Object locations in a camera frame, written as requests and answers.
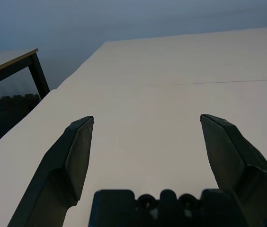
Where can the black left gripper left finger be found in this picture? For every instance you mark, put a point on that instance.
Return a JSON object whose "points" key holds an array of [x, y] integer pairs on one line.
{"points": [[60, 160]]}

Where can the side table with black legs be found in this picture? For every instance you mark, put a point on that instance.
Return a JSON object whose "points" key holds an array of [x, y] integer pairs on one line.
{"points": [[5, 69]]}

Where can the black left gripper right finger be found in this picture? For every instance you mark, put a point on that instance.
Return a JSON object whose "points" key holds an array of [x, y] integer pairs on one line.
{"points": [[233, 151]]}

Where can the dark interlocking foam floor mat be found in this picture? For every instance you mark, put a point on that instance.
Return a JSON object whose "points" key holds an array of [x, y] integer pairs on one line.
{"points": [[5, 116]]}

